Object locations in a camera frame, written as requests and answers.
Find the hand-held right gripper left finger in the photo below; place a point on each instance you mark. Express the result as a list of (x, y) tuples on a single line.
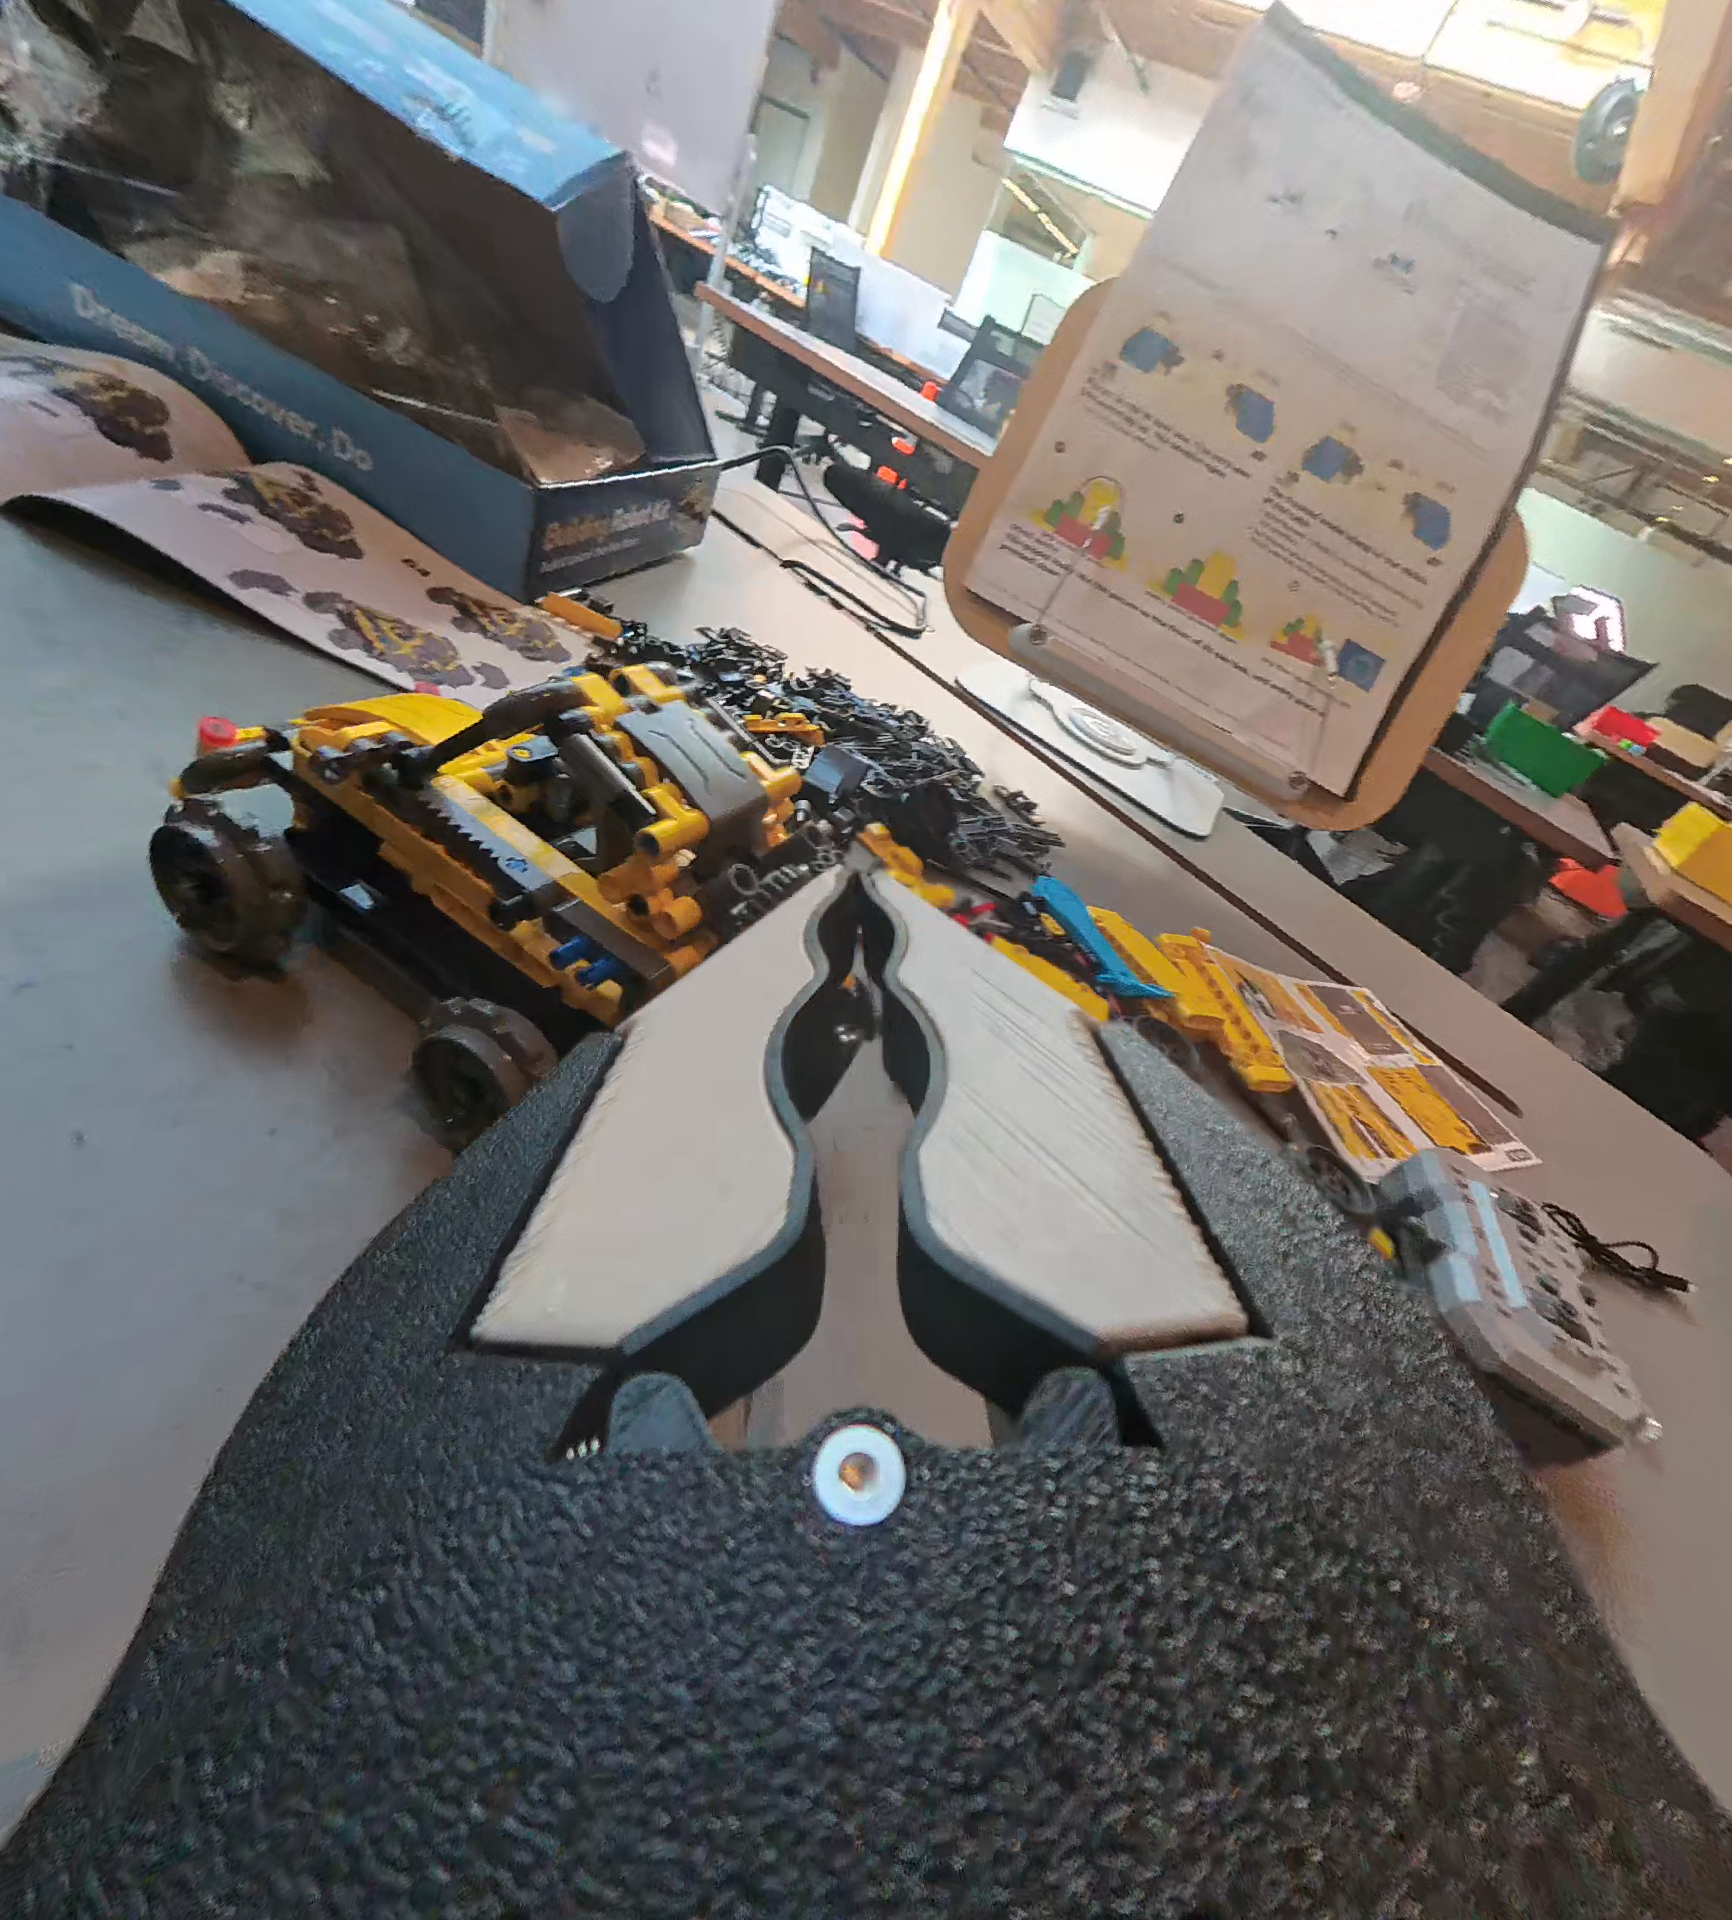
[(658, 1183)]

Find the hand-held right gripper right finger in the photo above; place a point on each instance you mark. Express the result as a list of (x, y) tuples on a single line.
[(1061, 1183)]

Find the grey toothed rack piece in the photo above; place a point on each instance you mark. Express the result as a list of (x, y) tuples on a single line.
[(483, 851)]

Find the yellow toy brick vehicle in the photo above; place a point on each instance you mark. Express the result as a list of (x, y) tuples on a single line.
[(508, 809)]

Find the yellow printed sticker sheet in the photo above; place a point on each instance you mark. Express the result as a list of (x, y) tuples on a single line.
[(1375, 1065)]

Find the pile of loose brick pieces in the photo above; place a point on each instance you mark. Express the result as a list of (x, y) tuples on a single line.
[(923, 777)]

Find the grey battery box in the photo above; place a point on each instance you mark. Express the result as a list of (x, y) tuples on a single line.
[(1519, 1297)]

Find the orange storage bin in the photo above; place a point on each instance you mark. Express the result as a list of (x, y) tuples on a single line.
[(1588, 887)]

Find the green storage box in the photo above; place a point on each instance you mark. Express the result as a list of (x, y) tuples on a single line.
[(1541, 751)]

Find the cluttered background table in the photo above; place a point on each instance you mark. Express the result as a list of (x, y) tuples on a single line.
[(1633, 840)]

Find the black background office chair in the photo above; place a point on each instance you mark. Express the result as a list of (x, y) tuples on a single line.
[(880, 513)]

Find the instruction sign board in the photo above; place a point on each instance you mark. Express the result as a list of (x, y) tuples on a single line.
[(1253, 482)]

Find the open instruction booklet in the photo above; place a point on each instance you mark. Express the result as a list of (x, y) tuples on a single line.
[(207, 496)]

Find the tan-edged background table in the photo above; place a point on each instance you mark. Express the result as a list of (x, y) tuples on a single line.
[(838, 357)]

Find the dark blue kit box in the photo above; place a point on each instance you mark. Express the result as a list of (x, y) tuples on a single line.
[(298, 374)]

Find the clear plastic bag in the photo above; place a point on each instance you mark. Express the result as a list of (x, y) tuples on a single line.
[(313, 225)]

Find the white sign base plate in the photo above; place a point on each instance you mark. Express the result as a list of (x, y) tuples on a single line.
[(1088, 734)]

